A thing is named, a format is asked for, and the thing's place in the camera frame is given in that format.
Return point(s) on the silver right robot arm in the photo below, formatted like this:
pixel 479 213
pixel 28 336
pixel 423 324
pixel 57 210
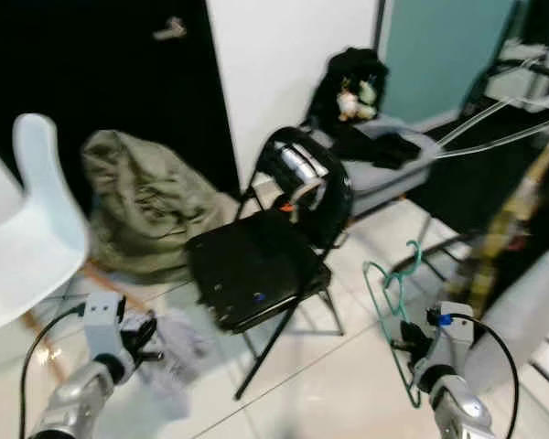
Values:
pixel 462 412

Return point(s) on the black door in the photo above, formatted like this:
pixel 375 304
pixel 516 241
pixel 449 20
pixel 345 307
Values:
pixel 101 73

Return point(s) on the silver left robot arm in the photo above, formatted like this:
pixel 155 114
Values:
pixel 73 402

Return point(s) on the olive plaid garment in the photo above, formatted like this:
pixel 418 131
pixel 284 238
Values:
pixel 508 229

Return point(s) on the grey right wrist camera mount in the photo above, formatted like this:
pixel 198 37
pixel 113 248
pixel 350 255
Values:
pixel 450 343

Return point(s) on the black folding chair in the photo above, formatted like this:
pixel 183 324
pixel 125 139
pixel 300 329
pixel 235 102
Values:
pixel 256 265

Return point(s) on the black backpack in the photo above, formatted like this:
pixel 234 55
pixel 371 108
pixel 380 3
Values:
pixel 357 64

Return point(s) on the small plush toy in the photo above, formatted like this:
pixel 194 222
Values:
pixel 352 105

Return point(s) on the pale grey cloth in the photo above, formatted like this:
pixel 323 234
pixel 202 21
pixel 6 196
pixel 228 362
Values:
pixel 178 352

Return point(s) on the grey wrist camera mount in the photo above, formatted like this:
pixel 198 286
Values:
pixel 102 325
pixel 450 343

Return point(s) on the white satin garment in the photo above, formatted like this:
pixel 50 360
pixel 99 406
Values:
pixel 522 320

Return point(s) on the black cloth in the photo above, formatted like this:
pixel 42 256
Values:
pixel 389 151

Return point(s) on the white plastic chair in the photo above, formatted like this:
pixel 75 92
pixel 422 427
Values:
pixel 37 247

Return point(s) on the black glossy helmet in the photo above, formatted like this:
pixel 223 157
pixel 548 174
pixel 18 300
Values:
pixel 297 165

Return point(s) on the teal green plastic hanger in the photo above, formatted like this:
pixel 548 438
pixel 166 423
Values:
pixel 382 315

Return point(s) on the olive green beanbag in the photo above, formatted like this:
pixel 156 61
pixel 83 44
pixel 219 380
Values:
pixel 146 201

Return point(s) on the grey padded seat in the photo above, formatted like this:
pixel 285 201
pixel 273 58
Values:
pixel 398 183

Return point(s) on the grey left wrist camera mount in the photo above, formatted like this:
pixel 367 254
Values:
pixel 102 325

